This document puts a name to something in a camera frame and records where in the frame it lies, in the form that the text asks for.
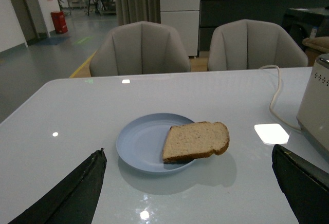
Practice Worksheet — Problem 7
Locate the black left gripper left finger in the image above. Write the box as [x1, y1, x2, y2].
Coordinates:
[10, 148, 107, 223]

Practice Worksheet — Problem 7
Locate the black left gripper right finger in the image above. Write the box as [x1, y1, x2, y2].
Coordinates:
[272, 144, 328, 223]

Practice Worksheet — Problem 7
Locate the light blue round plate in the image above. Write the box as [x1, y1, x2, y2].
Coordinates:
[116, 113, 194, 175]

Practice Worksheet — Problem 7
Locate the slice of brown bread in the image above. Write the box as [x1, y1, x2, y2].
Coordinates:
[162, 122, 230, 163]

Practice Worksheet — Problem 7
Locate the cream and chrome toaster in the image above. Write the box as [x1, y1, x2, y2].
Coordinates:
[297, 53, 328, 160]

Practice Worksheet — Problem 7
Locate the beige cushioned sofa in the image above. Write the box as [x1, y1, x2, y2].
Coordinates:
[302, 36, 329, 66]

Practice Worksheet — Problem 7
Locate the right grey upholstered chair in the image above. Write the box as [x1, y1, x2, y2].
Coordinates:
[208, 19, 308, 71]

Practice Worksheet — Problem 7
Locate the grey upholstered chair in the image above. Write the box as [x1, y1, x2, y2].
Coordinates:
[89, 21, 191, 77]
[208, 19, 308, 71]

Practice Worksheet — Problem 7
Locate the dark glass side table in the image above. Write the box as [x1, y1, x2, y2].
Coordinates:
[281, 8, 328, 51]

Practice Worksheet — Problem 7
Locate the left grey upholstered chair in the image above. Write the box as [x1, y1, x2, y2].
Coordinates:
[89, 21, 191, 77]

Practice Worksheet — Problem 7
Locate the red box on floor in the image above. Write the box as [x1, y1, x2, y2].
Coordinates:
[51, 11, 68, 34]

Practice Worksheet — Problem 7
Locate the dark grey kitchen counter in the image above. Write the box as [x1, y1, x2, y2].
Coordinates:
[198, 0, 328, 52]

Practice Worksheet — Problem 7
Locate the white drawer cabinet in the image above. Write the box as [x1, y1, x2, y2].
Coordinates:
[160, 0, 200, 56]

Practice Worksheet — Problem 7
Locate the white toaster power cable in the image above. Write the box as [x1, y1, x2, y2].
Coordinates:
[259, 65, 302, 133]

